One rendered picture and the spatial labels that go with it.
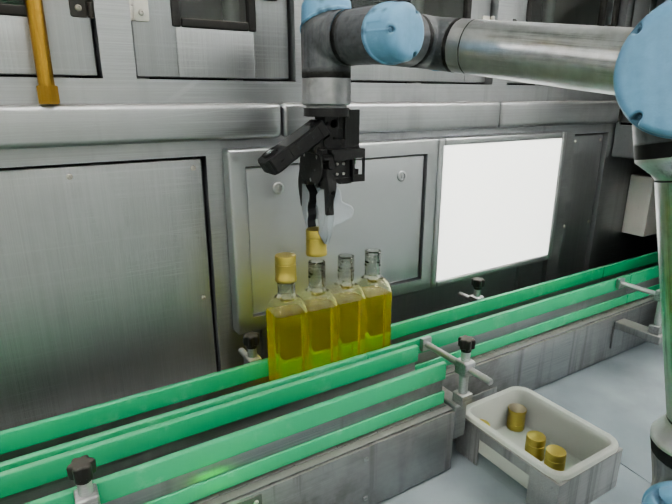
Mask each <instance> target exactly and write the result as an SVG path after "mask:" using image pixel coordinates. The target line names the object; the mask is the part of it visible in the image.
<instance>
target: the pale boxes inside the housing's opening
mask: <svg viewBox="0 0 672 504"><path fill-rule="evenodd" d="M622 232H623V233H628V234H632V235H637V236H641V237H645V236H649V235H653V234H657V226H656V207H655V188H654V179H653V178H652V177H651V175H650V174H648V173H640V174H632V175H631V177H630V183H629V189H628V195H627V201H626V207H625V213H624V219H623V225H622Z"/></svg>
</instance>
